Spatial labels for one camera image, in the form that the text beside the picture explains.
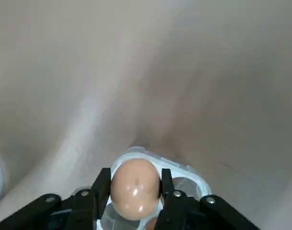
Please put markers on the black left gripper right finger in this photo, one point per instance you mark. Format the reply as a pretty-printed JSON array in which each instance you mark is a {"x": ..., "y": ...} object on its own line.
[{"x": 181, "y": 213}]

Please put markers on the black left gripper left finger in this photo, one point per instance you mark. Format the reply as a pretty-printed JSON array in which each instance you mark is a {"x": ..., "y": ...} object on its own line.
[{"x": 83, "y": 210}]

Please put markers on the brown egg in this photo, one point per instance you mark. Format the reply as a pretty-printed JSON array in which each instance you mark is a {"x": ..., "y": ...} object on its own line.
[
  {"x": 135, "y": 185},
  {"x": 152, "y": 224}
]

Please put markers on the clear plastic egg carton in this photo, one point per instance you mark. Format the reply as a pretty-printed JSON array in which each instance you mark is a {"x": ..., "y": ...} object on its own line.
[{"x": 189, "y": 172}]

